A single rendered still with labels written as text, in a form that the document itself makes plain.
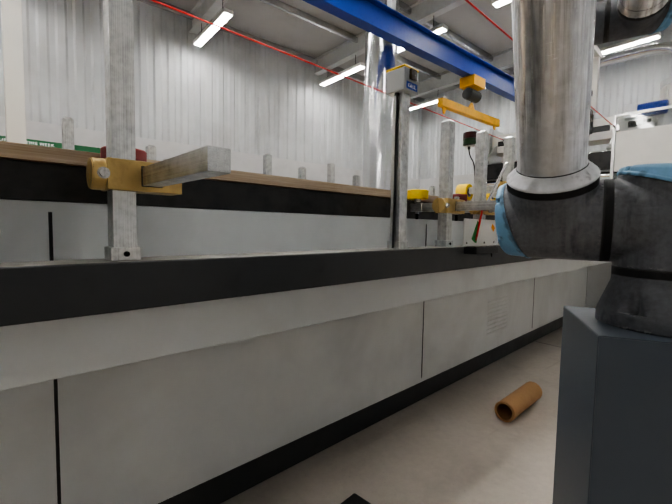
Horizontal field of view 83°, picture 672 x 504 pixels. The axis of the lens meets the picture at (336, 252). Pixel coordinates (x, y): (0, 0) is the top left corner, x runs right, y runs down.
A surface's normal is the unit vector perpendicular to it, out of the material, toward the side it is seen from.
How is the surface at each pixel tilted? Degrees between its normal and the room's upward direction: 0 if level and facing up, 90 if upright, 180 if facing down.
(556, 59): 120
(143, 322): 90
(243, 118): 90
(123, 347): 90
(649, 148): 90
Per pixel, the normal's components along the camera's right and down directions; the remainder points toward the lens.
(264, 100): 0.64, 0.06
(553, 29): -0.41, 0.54
